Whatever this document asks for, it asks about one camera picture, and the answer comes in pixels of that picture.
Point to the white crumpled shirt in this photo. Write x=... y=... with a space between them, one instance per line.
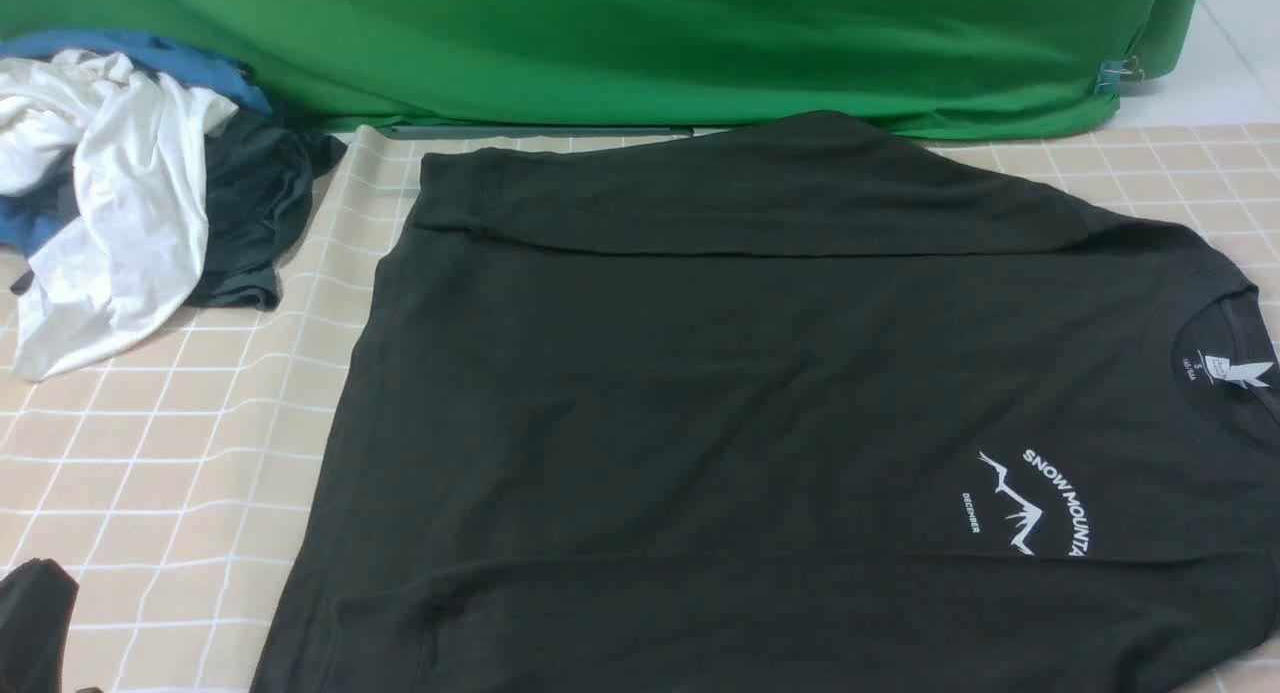
x=136 y=145

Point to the dark gray crumpled garment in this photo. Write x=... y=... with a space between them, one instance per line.
x=260 y=194

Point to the green backdrop cloth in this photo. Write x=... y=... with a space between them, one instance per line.
x=932 y=69

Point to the blue crumpled garment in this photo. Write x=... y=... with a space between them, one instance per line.
x=150 y=58

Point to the beige checkered tablecloth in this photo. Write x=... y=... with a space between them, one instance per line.
x=173 y=482

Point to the dark gray long-sleeved shirt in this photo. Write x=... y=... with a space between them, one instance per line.
x=801 y=407

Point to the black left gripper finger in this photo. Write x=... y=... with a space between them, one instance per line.
x=37 y=603

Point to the metal binder clip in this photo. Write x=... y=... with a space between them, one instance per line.
x=1115 y=77

